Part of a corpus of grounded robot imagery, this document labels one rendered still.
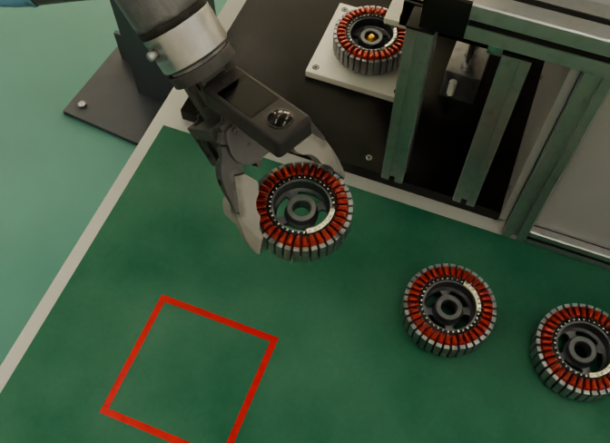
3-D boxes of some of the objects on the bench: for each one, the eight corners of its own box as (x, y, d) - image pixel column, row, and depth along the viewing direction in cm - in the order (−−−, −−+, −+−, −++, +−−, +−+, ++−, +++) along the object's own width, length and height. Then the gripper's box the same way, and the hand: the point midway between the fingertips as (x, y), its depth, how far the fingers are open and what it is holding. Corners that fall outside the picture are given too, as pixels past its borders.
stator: (423, 371, 85) (427, 361, 82) (386, 290, 90) (388, 278, 87) (506, 340, 87) (514, 329, 84) (466, 263, 92) (471, 250, 89)
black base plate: (182, 119, 104) (180, 109, 102) (332, -134, 134) (333, -145, 132) (496, 221, 96) (500, 211, 94) (583, -74, 126) (587, -85, 124)
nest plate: (305, 76, 106) (305, 70, 105) (339, 8, 113) (339, 2, 112) (401, 105, 103) (402, 99, 102) (430, 34, 110) (432, 27, 109)
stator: (509, 341, 87) (517, 330, 84) (578, 298, 90) (588, 285, 87) (572, 420, 82) (583, 412, 79) (643, 371, 85) (655, 361, 82)
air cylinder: (438, 94, 104) (445, 69, 99) (452, 58, 107) (459, 32, 103) (472, 104, 103) (480, 79, 98) (485, 68, 106) (494, 42, 102)
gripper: (242, 14, 79) (328, 161, 88) (111, 111, 73) (217, 257, 82) (280, 7, 72) (369, 166, 80) (138, 113, 66) (251, 273, 74)
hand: (305, 214), depth 78 cm, fingers closed on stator, 13 cm apart
